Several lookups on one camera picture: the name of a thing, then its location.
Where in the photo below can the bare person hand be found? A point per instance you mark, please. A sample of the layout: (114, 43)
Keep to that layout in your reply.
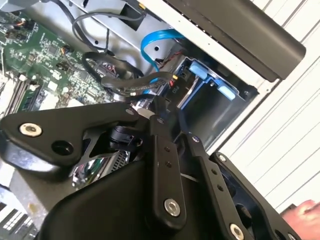
(307, 217)

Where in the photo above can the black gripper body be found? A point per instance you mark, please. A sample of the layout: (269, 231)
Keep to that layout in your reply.
(112, 200)

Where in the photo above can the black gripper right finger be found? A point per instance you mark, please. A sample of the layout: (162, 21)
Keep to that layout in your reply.
(215, 180)

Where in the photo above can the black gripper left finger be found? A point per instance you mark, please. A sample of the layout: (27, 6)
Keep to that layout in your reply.
(167, 175)

